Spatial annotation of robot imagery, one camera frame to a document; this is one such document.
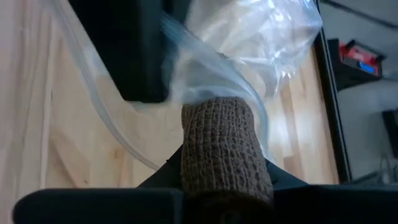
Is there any brown cloth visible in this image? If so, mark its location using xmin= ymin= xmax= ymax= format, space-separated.
xmin=180 ymin=96 xmax=275 ymax=224

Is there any red and black power station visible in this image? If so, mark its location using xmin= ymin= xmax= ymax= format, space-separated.
xmin=328 ymin=39 xmax=388 ymax=91

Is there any clear plastic bag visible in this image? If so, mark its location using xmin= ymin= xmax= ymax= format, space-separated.
xmin=43 ymin=0 xmax=324 ymax=170

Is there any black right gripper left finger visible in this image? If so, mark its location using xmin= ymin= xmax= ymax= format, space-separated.
xmin=138 ymin=146 xmax=184 ymax=190

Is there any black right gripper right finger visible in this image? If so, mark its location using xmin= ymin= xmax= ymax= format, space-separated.
xmin=266 ymin=158 xmax=308 ymax=189

